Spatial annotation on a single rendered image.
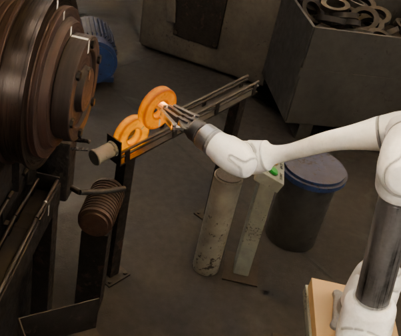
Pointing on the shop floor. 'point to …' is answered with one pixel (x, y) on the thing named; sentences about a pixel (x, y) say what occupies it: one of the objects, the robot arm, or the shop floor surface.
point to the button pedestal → (253, 230)
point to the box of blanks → (345, 61)
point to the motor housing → (96, 240)
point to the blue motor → (100, 30)
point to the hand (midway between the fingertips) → (158, 103)
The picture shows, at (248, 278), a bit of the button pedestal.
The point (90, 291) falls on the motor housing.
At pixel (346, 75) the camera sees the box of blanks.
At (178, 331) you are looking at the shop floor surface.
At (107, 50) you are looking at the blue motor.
